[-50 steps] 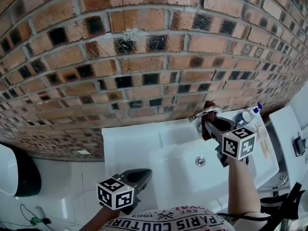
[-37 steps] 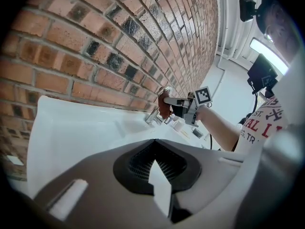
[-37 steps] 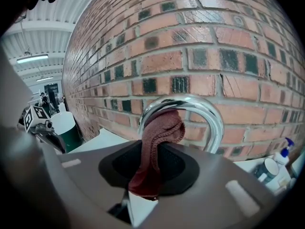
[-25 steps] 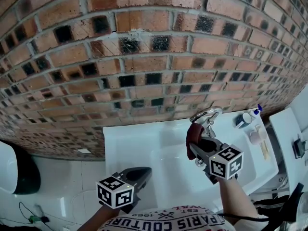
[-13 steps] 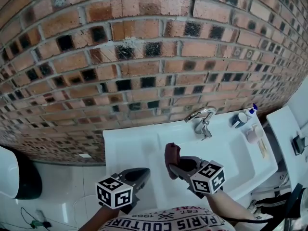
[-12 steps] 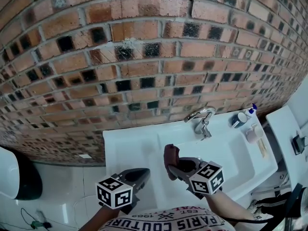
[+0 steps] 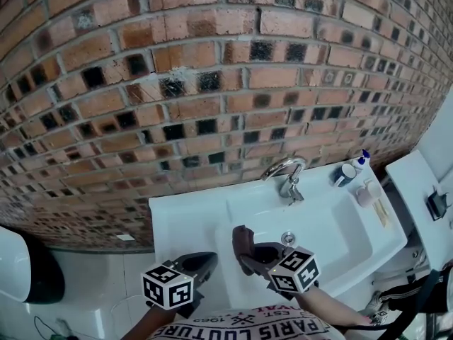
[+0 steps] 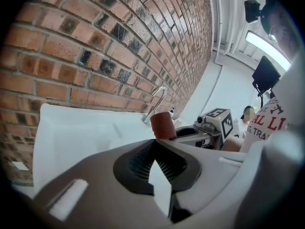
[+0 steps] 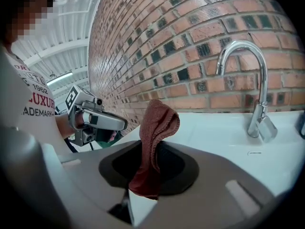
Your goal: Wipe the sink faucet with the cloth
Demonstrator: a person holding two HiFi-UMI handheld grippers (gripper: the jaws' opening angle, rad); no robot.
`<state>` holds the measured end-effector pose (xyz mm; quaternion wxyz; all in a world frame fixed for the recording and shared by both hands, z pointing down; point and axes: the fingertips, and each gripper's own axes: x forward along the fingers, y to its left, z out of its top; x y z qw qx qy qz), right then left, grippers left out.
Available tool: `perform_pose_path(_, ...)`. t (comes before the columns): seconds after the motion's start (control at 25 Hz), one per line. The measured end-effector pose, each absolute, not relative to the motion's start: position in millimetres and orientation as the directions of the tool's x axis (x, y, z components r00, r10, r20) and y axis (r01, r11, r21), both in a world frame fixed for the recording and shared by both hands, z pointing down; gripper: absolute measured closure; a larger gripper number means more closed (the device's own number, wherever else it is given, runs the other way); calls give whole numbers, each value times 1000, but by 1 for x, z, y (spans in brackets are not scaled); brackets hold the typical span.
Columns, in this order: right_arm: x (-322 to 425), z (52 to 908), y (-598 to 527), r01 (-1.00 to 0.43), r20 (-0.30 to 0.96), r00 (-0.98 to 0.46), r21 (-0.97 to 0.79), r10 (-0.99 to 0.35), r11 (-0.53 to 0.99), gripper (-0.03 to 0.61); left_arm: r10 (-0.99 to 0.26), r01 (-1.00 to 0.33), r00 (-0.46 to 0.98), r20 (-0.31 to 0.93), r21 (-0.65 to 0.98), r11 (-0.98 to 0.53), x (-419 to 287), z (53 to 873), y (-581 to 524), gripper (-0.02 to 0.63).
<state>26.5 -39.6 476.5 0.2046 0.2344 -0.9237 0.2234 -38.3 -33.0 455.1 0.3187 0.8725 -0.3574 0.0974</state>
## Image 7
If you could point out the brown cloth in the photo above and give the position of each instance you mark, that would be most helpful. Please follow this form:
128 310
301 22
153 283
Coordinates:
243 241

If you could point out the white toilet tank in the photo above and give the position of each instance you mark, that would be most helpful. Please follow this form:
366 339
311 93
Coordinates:
414 190

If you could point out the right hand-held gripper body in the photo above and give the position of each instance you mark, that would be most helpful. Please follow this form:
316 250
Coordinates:
293 269

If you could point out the chrome sink drain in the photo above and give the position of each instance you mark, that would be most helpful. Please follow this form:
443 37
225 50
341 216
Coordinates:
288 238

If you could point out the chrome sink faucet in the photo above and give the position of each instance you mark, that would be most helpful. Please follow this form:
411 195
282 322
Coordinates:
291 184

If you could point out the dark blue mug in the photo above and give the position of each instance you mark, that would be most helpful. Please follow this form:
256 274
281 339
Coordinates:
342 176

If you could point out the person's black striped trouser leg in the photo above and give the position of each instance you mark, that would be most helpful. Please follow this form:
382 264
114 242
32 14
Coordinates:
407 292

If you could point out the black device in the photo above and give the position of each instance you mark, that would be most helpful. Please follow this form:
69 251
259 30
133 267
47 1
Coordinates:
437 205

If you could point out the person's left forearm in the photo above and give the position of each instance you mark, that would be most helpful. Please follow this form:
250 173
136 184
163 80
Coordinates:
154 319

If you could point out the white panel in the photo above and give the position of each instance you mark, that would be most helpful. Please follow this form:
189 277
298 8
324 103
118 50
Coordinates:
440 136

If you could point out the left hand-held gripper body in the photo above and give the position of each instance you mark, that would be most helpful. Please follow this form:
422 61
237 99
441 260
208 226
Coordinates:
170 285

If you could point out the person's pink printed shirt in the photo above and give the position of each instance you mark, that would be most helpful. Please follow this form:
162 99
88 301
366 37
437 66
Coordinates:
247 326

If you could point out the person's right forearm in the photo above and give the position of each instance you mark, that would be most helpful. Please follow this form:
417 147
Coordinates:
332 306

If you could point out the white bottle with blue cap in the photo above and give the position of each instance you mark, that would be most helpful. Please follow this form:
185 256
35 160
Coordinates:
361 163

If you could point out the wooden toothbrush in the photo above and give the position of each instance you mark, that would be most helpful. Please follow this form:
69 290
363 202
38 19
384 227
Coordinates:
381 214

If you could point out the white ceramic sink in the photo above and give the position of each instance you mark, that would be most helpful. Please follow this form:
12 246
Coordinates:
329 221

